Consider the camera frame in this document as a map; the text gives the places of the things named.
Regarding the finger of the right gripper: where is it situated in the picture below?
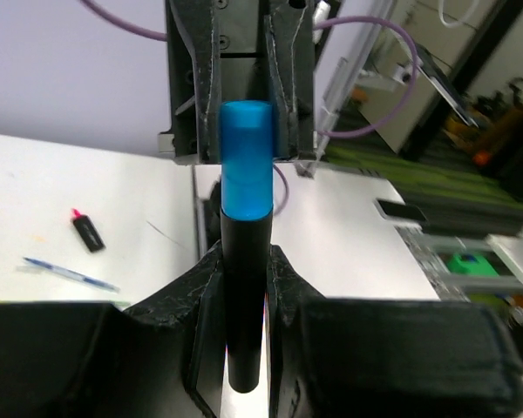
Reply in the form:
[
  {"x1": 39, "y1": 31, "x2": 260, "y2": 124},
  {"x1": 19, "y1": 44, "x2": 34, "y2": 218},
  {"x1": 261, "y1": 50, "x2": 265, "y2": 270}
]
[
  {"x1": 264, "y1": 12, "x2": 315, "y2": 159},
  {"x1": 173, "y1": 8, "x2": 221, "y2": 161}
]

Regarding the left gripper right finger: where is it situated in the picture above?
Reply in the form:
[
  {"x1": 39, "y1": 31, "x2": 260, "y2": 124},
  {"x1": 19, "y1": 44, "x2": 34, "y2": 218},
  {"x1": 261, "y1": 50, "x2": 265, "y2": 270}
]
[{"x1": 266, "y1": 246, "x2": 523, "y2": 417}]

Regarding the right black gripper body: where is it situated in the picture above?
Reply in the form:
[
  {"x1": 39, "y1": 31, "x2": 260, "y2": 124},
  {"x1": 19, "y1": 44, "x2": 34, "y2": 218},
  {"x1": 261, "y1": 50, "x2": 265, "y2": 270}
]
[{"x1": 159, "y1": 0, "x2": 315, "y2": 165}]

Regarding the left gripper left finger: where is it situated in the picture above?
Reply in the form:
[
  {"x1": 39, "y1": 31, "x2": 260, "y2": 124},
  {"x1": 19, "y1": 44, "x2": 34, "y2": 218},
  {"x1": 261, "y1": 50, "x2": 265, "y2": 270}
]
[{"x1": 0, "y1": 245, "x2": 226, "y2": 417}]

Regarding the blue highlighter cap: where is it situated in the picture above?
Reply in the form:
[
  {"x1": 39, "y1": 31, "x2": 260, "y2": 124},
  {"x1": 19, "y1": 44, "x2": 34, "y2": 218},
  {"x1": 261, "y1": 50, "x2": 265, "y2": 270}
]
[{"x1": 220, "y1": 100, "x2": 274, "y2": 221}]

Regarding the green pen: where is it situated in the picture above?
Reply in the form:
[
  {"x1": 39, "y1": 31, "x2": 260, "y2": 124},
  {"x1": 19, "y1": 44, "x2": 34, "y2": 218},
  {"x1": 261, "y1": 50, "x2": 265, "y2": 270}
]
[{"x1": 112, "y1": 300, "x2": 132, "y2": 308}]

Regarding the blue pen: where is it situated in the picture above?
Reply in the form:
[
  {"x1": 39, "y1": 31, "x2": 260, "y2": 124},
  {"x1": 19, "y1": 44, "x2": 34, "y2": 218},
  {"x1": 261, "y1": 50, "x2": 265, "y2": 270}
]
[{"x1": 23, "y1": 257, "x2": 119, "y2": 293}]

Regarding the pink highlighter marker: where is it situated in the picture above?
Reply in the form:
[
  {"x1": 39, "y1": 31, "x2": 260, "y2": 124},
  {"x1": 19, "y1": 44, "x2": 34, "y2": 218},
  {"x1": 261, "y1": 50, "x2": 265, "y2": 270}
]
[{"x1": 71, "y1": 209, "x2": 105, "y2": 253}]

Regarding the smartphone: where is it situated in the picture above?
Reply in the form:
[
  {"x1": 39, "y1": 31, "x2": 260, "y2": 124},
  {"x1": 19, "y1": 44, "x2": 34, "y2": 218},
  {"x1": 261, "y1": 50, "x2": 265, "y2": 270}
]
[{"x1": 375, "y1": 199, "x2": 427, "y2": 224}]

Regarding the green box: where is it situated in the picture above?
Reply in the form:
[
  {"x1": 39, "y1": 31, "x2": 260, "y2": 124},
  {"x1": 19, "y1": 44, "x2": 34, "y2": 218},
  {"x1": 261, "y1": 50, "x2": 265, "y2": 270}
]
[{"x1": 446, "y1": 253, "x2": 499, "y2": 277}]

